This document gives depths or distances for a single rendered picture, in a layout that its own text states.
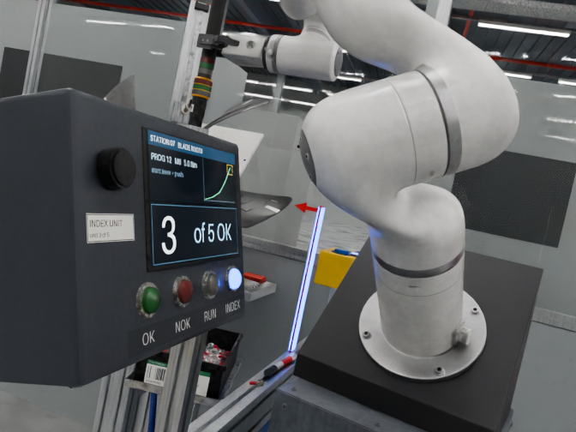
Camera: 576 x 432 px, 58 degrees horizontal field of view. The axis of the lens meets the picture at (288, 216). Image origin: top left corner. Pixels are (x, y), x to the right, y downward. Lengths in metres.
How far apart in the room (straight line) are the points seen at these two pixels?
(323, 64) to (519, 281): 0.58
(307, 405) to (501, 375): 0.27
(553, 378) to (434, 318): 1.18
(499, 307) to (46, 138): 0.70
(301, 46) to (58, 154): 0.86
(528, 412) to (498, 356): 1.09
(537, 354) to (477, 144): 1.35
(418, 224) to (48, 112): 0.41
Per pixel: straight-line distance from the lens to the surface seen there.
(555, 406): 1.91
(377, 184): 0.53
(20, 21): 3.97
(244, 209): 1.11
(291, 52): 1.16
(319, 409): 0.76
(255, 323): 1.98
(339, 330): 0.85
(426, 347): 0.78
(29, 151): 0.37
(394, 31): 0.61
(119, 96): 1.52
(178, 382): 0.66
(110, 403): 1.56
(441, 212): 0.64
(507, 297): 0.89
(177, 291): 0.44
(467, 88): 0.55
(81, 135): 0.36
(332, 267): 1.35
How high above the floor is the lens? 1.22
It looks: 3 degrees down
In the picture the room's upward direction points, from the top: 12 degrees clockwise
